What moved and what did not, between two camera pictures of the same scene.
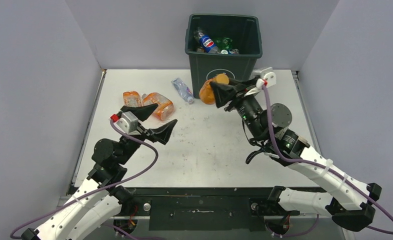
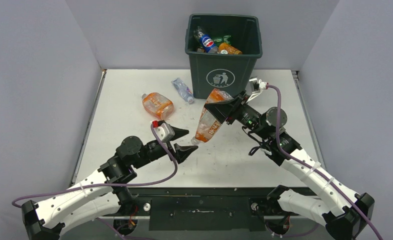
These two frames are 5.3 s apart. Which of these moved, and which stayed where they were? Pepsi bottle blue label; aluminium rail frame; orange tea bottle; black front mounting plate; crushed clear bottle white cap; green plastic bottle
Moved: orange tea bottle
Stayed: crushed clear bottle white cap; black front mounting plate; aluminium rail frame; Pepsi bottle blue label; green plastic bottle
